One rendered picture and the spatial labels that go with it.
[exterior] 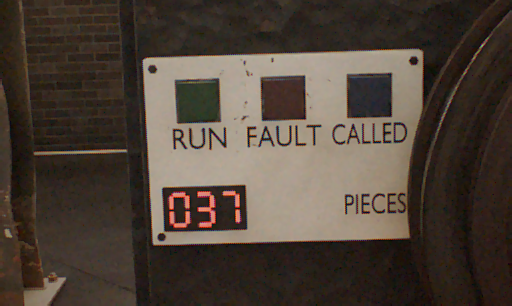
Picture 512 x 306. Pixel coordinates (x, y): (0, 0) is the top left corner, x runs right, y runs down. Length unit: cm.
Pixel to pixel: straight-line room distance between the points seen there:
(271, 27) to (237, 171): 14
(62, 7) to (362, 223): 621
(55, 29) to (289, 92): 622
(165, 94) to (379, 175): 22
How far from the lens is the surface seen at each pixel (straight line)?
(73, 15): 692
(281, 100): 78
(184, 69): 78
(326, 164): 79
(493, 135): 66
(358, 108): 78
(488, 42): 66
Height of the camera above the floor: 130
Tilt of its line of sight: 10 degrees down
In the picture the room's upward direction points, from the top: 2 degrees counter-clockwise
